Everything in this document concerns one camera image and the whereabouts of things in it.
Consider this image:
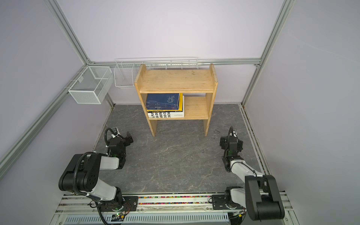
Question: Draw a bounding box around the white slotted cable duct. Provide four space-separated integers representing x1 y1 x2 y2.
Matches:
63 212 230 225

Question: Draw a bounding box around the yellow book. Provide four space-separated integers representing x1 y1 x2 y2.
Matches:
147 93 183 113

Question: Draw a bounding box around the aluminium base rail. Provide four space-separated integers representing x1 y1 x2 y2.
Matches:
56 192 293 216

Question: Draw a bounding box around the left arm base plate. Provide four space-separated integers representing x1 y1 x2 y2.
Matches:
98 196 139 212

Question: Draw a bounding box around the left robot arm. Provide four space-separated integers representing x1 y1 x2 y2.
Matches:
58 128 134 212

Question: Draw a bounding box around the dark blue book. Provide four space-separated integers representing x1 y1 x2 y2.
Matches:
145 93 181 111

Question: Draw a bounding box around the wooden two-tier bookshelf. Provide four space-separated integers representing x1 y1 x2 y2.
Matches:
134 64 218 136

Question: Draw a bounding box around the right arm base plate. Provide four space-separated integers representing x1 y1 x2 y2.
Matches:
208 194 243 210

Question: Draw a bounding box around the white mesh box basket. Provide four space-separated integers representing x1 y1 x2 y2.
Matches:
68 66 114 105

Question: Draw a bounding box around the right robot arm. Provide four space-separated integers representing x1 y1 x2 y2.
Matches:
219 133 285 221

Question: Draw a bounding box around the white wire rack basket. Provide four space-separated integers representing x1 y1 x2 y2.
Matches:
113 57 199 88

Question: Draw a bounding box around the white book black lettering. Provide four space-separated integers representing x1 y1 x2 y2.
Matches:
145 93 185 119

